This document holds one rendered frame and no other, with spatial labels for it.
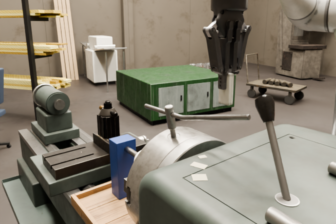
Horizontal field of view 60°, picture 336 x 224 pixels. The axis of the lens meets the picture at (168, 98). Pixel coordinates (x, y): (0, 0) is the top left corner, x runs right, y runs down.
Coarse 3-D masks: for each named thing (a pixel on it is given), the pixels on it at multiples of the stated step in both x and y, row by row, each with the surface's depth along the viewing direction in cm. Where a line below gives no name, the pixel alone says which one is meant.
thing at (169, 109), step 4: (164, 108) 73; (168, 108) 72; (172, 108) 73; (168, 112) 73; (168, 116) 73; (168, 120) 73; (172, 120) 73; (168, 124) 74; (172, 124) 74; (168, 128) 75; (172, 128) 74; (172, 132) 75; (172, 136) 76
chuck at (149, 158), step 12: (168, 132) 78; (180, 132) 78; (192, 132) 78; (156, 144) 75; (168, 144) 73; (144, 156) 74; (156, 156) 71; (132, 168) 74; (144, 168) 71; (156, 168) 69; (132, 180) 73; (132, 192) 72; (132, 204) 73; (132, 216) 75
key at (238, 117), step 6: (150, 108) 78; (156, 108) 77; (174, 114) 72; (180, 114) 71; (216, 114) 62; (222, 114) 60; (228, 114) 59; (234, 114) 58; (240, 114) 56; (246, 114) 55
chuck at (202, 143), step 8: (200, 136) 75; (208, 136) 76; (184, 144) 71; (192, 144) 70; (200, 144) 71; (208, 144) 73; (216, 144) 75; (176, 152) 69; (184, 152) 69; (192, 152) 70; (200, 152) 72; (168, 160) 68; (176, 160) 68
